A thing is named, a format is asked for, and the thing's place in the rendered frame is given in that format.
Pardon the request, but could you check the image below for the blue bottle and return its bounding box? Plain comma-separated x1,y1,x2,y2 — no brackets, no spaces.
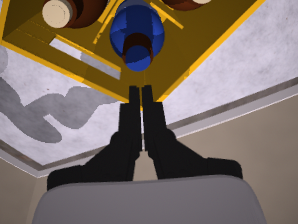
109,0,165,72

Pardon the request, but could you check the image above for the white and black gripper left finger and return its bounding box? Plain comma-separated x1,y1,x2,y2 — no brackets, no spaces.
47,86,143,191

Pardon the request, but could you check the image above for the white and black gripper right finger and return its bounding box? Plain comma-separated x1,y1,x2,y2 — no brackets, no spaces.
142,85,243,179

